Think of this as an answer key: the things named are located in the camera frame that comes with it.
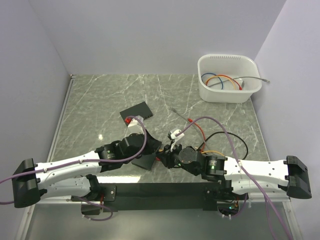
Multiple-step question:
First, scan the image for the yellow ethernet cable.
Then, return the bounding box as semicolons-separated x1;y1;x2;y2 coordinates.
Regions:
199;149;225;157

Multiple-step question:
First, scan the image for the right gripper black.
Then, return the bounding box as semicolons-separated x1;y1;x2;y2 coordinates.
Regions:
156;140;200;176

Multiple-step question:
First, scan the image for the orange cable in bin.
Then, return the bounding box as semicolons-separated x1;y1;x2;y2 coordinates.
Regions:
205;74;242;90

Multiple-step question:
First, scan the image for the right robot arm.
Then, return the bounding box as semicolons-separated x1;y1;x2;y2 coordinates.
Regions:
156;145;312;200

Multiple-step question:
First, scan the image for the black network switch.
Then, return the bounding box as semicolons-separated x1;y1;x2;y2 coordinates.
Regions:
131;153;156;171
119;101;153;126

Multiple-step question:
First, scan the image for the blue cable in bin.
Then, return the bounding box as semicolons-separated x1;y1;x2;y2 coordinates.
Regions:
201;72;225;90

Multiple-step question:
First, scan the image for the black ethernet cable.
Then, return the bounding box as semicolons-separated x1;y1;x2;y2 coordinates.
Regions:
199;131;249;160

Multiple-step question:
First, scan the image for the red ethernet cable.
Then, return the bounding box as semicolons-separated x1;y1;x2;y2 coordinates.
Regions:
187;117;207;143

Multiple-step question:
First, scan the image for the black base beam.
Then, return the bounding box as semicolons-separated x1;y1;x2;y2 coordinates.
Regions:
70;182;238;216

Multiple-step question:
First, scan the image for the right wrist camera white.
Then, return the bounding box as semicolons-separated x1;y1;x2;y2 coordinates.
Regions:
168;128;185;152

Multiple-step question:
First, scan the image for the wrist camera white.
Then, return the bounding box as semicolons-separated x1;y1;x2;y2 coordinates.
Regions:
168;128;185;152
124;117;144;134

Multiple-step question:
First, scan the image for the grey ethernet cable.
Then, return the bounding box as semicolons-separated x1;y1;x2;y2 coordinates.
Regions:
169;107;208;148

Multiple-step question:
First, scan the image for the grey cable in bin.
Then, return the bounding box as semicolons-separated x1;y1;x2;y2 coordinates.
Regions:
208;76;271;88

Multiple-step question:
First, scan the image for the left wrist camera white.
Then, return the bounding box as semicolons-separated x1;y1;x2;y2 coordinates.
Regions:
124;117;144;134

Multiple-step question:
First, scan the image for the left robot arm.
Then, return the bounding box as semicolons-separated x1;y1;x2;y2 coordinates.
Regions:
11;133;162;209

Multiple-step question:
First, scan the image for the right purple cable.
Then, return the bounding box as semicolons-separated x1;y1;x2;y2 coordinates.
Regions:
174;116;293;240

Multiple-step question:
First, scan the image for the red cable in bin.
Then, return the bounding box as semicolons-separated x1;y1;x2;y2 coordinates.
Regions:
217;74;244;90

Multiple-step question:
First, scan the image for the white plastic bin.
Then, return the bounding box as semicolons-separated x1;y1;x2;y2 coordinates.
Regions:
197;54;264;103

